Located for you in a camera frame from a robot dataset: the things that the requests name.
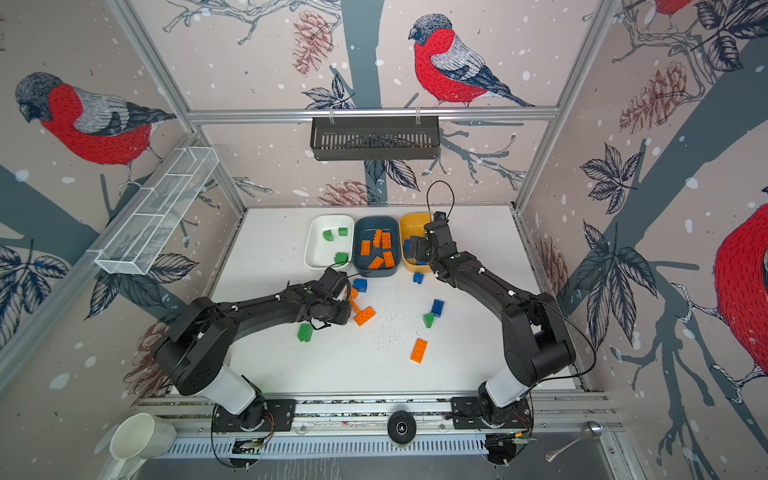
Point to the black round knob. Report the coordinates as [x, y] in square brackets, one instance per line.
[401, 427]

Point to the white plastic bin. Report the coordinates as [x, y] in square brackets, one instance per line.
[329, 234]

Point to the blue lego brick mid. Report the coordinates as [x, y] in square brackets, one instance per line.
[437, 308]

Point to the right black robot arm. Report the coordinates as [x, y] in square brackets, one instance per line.
[536, 343]

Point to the black wire wall basket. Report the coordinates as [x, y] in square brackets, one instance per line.
[375, 138]

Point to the yellow plastic bin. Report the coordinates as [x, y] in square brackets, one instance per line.
[412, 225]

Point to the orange lego brick tilted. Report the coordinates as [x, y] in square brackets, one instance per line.
[363, 316]

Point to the white ceramic mug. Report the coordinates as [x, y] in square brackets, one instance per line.
[142, 436]

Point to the dark teal plastic bin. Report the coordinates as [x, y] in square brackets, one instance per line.
[373, 265]

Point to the green lego brick lone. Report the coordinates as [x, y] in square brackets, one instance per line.
[305, 332]

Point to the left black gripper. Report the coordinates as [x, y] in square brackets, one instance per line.
[346, 315]

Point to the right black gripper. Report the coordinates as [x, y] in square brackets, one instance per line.
[423, 252]

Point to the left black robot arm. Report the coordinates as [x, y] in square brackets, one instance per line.
[192, 352]

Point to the green lego brick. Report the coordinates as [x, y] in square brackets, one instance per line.
[341, 258]
[428, 320]

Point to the metal spoon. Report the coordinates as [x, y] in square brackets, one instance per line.
[591, 430]

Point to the orange lego brick lone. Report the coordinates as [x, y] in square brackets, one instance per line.
[418, 351]

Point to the white mesh wall shelf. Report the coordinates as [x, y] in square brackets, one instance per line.
[140, 239]

